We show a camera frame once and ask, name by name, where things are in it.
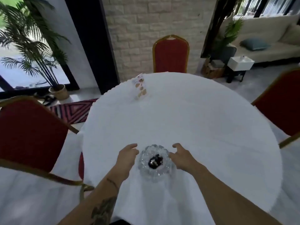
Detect green palm plant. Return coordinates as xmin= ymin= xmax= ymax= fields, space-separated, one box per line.
xmin=0 ymin=0 xmax=72 ymax=88

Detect woven basket plant pot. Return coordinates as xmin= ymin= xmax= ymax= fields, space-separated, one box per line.
xmin=48 ymin=84 xmax=70 ymax=100

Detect white box side table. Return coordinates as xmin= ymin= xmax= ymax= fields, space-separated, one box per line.
xmin=226 ymin=56 xmax=255 ymax=83

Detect cream sofa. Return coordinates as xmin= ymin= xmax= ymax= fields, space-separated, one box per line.
xmin=231 ymin=14 xmax=300 ymax=65

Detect white tablecloth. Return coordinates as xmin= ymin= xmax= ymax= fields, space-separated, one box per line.
xmin=80 ymin=72 xmax=283 ymax=225

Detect person's left forearm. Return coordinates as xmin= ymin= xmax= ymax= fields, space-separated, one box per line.
xmin=56 ymin=167 xmax=130 ymax=225

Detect person's right hand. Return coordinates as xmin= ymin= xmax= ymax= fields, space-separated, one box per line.
xmin=169 ymin=143 xmax=204 ymax=174

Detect clear glass bowl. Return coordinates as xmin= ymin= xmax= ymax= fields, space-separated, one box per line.
xmin=139 ymin=144 xmax=171 ymax=180

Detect dark object in bowl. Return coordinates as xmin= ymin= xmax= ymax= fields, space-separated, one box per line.
xmin=149 ymin=155 xmax=163 ymax=168

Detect teal cushion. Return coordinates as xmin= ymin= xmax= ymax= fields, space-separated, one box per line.
xmin=240 ymin=37 xmax=272 ymax=51

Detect clear table card stand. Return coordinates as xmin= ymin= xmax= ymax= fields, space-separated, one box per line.
xmin=131 ymin=73 xmax=148 ymax=100

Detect small green plant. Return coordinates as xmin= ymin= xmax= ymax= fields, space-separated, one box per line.
xmin=220 ymin=17 xmax=245 ymax=48

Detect person's left hand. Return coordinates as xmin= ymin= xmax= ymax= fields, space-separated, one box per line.
xmin=115 ymin=143 xmax=140 ymax=177

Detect black sandals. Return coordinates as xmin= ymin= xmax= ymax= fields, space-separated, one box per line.
xmin=35 ymin=92 xmax=57 ymax=107

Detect person's right forearm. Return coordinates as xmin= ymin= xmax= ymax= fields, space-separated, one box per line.
xmin=187 ymin=162 xmax=283 ymax=225

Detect pink striped rug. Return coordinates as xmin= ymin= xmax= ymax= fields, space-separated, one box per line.
xmin=49 ymin=98 xmax=99 ymax=125

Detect red banquet chair gold frame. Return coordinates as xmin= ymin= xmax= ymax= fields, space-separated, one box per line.
xmin=251 ymin=68 xmax=300 ymax=149
xmin=0 ymin=95 xmax=94 ymax=202
xmin=152 ymin=35 xmax=190 ymax=73

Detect wooden crate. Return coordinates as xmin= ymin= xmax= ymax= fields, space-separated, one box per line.
xmin=201 ymin=57 xmax=226 ymax=79

